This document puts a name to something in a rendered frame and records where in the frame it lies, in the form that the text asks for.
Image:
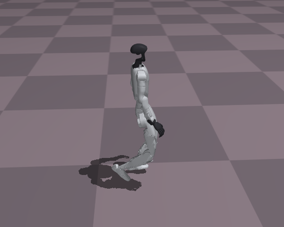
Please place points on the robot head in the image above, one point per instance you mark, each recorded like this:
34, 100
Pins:
138, 49

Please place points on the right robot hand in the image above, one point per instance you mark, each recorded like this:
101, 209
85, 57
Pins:
157, 126

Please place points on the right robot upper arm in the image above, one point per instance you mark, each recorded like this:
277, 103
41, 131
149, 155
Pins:
141, 78

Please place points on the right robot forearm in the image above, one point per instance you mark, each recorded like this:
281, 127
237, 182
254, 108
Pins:
146, 110

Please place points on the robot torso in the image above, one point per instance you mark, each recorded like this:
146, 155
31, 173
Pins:
138, 109

